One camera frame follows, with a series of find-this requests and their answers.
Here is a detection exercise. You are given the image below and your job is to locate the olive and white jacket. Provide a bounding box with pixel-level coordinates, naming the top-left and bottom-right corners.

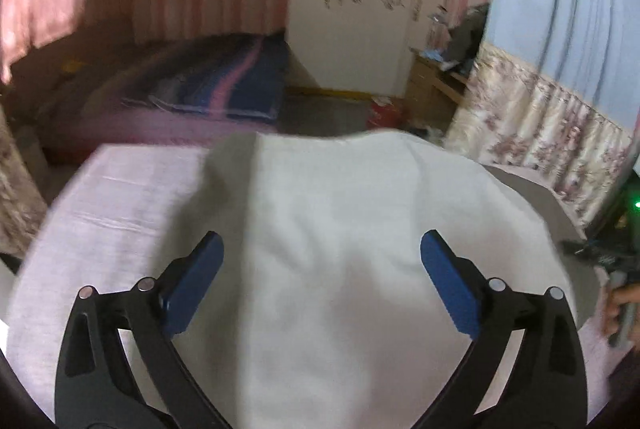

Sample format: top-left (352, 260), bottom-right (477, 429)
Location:
top-left (163, 131), bottom-right (600, 428)

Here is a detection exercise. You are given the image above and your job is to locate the dark clothes pile on cabinet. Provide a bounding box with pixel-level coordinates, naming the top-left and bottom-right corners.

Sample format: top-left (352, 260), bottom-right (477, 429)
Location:
top-left (440, 2), bottom-right (490, 73)

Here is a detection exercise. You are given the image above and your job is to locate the person's right hand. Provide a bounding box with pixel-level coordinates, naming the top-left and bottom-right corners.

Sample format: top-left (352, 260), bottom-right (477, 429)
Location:
top-left (602, 284), bottom-right (640, 336)

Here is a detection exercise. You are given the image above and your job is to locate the black appliance at right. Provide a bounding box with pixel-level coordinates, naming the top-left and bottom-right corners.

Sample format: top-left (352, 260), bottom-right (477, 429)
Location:
top-left (589, 169), bottom-right (639, 255)

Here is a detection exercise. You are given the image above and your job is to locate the pink floral bed sheet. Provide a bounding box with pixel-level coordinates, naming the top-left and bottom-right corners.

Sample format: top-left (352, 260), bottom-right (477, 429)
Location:
top-left (8, 145), bottom-right (615, 415)

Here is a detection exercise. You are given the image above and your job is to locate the right blue floral curtain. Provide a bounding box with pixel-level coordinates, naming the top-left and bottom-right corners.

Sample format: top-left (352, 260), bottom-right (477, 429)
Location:
top-left (445, 0), bottom-right (639, 224)

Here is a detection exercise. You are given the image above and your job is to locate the blue floral curtain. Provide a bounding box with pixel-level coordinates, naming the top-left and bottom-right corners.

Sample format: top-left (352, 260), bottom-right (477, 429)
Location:
top-left (1, 111), bottom-right (48, 259)
top-left (445, 0), bottom-right (639, 224)

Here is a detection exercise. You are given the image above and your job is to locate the left blue floral curtain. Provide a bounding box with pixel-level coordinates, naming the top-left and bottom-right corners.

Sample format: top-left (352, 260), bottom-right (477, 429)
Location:
top-left (1, 111), bottom-right (48, 259)

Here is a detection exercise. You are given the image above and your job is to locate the wooden bedside cabinet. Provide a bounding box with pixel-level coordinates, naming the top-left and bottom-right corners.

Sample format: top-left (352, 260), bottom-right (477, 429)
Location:
top-left (404, 53), bottom-right (468, 134)

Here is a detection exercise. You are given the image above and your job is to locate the red item on floor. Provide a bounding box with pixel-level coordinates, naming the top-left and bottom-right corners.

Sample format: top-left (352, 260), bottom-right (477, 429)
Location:
top-left (367, 97), bottom-right (405, 130)

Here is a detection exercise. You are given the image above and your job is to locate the bed with maroon base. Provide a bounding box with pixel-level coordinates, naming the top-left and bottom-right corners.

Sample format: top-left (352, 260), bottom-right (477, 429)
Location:
top-left (2, 20), bottom-right (290, 164)

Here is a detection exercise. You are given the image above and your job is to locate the yellow toy on bed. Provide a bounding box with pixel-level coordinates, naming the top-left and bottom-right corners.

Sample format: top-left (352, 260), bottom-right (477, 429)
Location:
top-left (61, 59), bottom-right (86, 74)

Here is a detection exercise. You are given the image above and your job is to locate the striped blue pink blanket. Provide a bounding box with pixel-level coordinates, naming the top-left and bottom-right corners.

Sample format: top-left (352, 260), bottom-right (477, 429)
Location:
top-left (120, 30), bottom-right (290, 125)

